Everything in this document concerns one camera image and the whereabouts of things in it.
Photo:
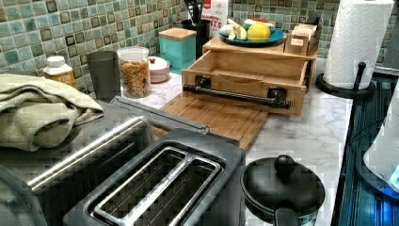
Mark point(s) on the yellow lemon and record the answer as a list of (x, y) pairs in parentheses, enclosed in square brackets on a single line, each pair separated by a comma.
[(259, 32)]

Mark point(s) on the white paper towel roll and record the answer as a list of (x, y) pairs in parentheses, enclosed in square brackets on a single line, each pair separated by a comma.
[(358, 33)]

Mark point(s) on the bamboo drawer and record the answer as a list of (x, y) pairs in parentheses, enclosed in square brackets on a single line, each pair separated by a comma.
[(252, 74)]

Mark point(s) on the bamboo cutting board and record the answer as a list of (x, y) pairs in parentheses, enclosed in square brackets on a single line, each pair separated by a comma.
[(236, 122)]

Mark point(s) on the black two-slot toaster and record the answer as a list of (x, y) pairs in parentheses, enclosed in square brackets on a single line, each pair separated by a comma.
[(183, 179)]

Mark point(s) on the clear pasta jar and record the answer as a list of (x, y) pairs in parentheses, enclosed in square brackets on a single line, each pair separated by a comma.
[(134, 71)]

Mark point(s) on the black drawer handle bar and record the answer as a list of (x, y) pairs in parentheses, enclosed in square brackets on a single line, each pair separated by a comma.
[(203, 86)]

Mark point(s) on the black utensil holder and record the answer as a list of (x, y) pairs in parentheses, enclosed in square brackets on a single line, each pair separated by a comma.
[(203, 33)]

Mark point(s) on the bamboo drawer cabinet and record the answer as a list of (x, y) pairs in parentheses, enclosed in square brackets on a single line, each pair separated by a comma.
[(216, 44)]

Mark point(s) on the black pot with lid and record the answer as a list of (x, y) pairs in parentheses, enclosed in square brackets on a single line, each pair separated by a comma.
[(282, 192)]

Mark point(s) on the beige folded towel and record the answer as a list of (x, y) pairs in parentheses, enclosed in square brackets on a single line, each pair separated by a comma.
[(37, 112)]

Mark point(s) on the green apple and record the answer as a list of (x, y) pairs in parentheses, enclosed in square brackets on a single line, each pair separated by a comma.
[(248, 23)]

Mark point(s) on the white garlic bulb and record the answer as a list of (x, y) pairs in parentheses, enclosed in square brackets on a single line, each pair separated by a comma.
[(226, 29)]

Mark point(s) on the wooden tea bag box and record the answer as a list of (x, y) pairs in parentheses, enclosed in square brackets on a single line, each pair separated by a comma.
[(302, 40)]

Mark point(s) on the orange spice bottle white cap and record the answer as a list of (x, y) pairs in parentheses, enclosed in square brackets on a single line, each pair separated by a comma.
[(57, 69)]

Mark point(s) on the dark grey cup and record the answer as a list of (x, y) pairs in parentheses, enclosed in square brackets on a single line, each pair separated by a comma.
[(104, 72)]

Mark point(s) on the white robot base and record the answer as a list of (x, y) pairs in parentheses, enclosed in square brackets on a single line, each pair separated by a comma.
[(378, 167)]

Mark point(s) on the teal canister with wooden lid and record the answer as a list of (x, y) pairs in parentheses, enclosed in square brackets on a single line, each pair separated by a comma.
[(178, 48)]

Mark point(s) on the white cereal box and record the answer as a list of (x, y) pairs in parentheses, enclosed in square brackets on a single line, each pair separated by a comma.
[(216, 12)]

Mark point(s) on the black paper towel holder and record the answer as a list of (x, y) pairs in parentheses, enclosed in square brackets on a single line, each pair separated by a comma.
[(354, 93)]

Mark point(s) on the pink ceramic bowl with lid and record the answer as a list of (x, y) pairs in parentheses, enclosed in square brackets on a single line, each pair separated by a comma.
[(159, 69)]

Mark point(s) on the blue fruit plate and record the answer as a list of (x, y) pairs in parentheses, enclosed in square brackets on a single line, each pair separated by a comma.
[(276, 37)]

